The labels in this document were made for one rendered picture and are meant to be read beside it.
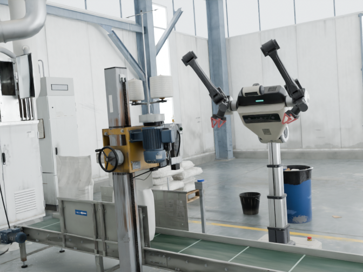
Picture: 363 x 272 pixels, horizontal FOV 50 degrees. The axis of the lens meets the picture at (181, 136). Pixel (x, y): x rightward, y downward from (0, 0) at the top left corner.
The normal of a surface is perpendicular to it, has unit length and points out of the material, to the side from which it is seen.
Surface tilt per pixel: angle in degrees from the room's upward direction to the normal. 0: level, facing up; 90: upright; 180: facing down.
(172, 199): 90
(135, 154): 90
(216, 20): 90
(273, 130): 130
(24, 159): 90
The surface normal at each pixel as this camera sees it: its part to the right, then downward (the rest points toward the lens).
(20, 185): 0.82, -0.03
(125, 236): -0.57, 0.08
